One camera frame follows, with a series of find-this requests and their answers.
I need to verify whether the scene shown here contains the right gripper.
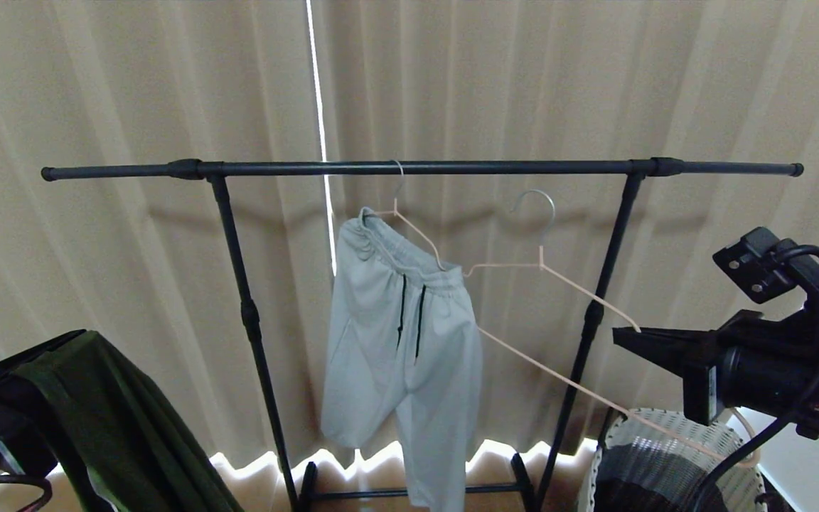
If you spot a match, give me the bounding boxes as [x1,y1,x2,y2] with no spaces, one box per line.
[683,313,819,426]

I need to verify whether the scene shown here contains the green garment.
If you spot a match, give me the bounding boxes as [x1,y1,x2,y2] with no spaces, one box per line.
[15,329,243,512]

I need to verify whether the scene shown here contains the pink clothes hanger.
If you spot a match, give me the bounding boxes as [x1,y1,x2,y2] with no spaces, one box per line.
[463,188,762,466]
[360,160,467,274]

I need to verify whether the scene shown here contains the pale grey shorts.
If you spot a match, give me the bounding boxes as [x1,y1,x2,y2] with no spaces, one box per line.
[321,208,485,512]

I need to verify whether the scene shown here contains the white laundry basket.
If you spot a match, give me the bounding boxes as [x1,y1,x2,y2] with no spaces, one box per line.
[580,407,769,512]

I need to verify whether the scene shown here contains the black clothes rack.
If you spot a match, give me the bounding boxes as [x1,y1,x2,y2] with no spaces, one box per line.
[40,156,805,512]

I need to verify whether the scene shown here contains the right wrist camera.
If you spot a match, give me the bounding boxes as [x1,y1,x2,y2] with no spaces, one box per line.
[712,226,819,335]

